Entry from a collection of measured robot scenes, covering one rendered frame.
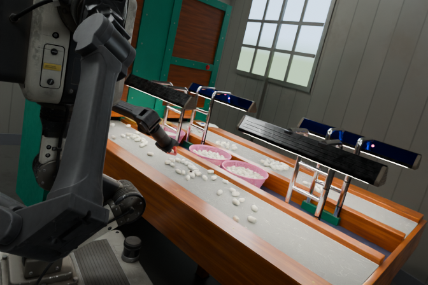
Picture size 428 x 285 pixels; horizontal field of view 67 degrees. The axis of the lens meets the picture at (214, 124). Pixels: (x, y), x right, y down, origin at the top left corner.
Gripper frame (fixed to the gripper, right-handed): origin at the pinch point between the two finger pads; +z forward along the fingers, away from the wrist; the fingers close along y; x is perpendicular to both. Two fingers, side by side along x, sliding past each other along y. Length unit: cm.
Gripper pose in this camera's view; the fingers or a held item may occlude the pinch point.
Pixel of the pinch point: (175, 153)
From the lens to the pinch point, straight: 152.2
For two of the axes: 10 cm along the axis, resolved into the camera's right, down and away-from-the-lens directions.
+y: -7.0, -2.9, 6.5
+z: 3.8, 6.2, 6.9
